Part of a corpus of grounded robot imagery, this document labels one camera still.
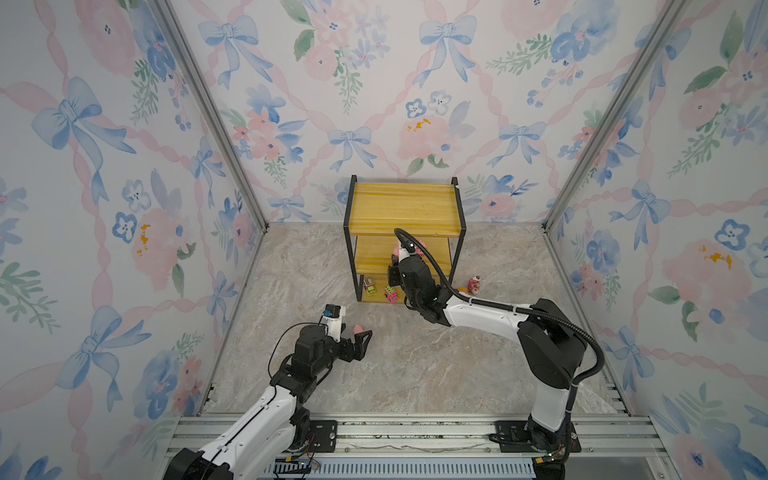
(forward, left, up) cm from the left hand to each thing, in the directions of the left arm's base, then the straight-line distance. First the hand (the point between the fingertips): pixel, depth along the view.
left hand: (358, 327), depth 83 cm
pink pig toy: (+3, +1, -7) cm, 8 cm away
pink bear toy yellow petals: (+18, -33, -8) cm, 39 cm away
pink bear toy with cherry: (+18, -36, -4) cm, 41 cm away
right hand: (+19, -10, +10) cm, 24 cm away
